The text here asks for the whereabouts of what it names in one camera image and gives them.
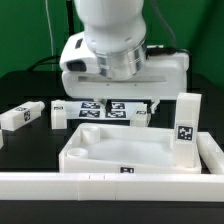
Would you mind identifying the white fence bar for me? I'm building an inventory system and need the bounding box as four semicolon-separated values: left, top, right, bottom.
197;132;224;175
0;173;224;202

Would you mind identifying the white desk top tray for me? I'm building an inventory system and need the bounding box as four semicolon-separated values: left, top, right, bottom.
59;123;201;174

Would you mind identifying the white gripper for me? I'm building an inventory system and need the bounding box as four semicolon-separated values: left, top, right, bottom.
60;32;189;114

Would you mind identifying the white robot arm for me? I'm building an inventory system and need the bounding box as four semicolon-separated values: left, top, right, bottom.
60;0;189;111

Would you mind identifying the white fiducial marker sheet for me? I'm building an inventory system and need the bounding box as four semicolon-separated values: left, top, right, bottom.
65;101;147;120

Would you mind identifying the white thin cable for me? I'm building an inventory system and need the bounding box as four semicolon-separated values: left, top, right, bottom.
44;0;55;72

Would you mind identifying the white front fence bar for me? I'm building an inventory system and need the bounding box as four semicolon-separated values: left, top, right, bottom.
0;173;224;202

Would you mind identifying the black cable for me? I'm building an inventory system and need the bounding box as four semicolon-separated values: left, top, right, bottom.
26;0;78;72

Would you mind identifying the white right fence bar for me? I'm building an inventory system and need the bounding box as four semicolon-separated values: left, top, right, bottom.
197;132;224;175

